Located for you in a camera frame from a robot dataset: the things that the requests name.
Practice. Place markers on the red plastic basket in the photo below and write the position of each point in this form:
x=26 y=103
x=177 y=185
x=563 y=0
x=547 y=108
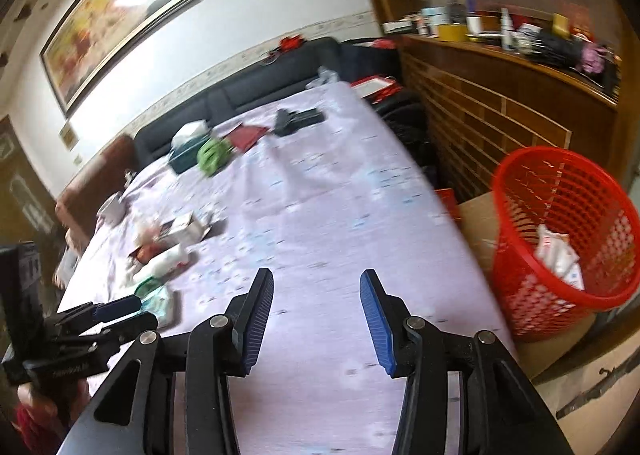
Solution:
x=550 y=185

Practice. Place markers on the wooden cabinet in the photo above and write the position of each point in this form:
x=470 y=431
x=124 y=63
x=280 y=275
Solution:
x=475 y=100

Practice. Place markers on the black bag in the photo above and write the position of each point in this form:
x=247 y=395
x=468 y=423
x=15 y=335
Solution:
x=365 y=60

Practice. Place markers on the teal wet wipes pack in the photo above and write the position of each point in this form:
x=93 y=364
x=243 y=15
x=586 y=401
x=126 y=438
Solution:
x=162 y=302

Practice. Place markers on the blue patterned medicine box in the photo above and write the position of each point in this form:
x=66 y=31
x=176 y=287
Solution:
x=187 y=230

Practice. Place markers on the framed horse painting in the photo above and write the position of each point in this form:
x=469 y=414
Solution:
x=115 y=15

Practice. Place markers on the yellow wall plaque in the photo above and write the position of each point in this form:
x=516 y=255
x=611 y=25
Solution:
x=68 y=135

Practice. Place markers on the red cloth item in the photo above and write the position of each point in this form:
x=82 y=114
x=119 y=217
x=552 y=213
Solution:
x=292 y=42

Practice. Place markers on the large white medicine box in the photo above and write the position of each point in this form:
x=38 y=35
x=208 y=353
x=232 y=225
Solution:
x=557 y=255

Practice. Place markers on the dark bag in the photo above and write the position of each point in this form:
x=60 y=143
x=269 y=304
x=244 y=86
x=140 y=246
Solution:
x=405 y=135

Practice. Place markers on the red carton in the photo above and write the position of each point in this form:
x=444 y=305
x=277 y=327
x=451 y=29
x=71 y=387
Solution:
x=447 y=202

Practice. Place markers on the green cloth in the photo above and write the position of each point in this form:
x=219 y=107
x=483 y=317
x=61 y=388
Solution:
x=212 y=155

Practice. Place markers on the red snack wrapper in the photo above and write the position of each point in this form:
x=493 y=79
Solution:
x=147 y=251

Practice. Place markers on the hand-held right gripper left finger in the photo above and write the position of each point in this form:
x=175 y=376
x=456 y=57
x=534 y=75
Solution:
x=257 y=320

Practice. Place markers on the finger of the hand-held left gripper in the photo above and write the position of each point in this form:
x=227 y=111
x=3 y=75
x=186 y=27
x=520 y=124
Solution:
x=120 y=307
x=135 y=324

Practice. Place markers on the white mug with red logo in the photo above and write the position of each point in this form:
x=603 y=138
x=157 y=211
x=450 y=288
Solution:
x=111 y=210

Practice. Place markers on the white plastic bottle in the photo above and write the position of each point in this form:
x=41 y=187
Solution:
x=165 y=262

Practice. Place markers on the black toy pistol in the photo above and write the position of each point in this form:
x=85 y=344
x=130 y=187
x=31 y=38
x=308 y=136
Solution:
x=295 y=121

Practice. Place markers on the red wallet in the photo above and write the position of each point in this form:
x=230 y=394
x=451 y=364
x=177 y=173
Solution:
x=247 y=135

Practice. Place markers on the red white flat box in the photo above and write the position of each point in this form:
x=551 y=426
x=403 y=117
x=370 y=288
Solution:
x=375 y=86

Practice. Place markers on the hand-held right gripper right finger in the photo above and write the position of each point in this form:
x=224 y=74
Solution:
x=377 y=320

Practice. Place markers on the black sofa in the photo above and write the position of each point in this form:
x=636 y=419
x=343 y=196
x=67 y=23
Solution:
x=250 y=85

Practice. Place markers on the cardboard box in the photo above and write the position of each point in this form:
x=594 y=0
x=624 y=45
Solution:
x=475 y=230

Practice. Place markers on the row of small bottles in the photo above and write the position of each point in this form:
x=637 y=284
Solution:
x=505 y=30

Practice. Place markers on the crumpled clear plastic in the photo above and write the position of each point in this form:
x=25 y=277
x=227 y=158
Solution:
x=322 y=79

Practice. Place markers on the dark green tissue box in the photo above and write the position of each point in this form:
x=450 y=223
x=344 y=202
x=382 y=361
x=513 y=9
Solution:
x=187 y=155

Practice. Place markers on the brown armchair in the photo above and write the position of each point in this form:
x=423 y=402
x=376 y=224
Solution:
x=95 y=185

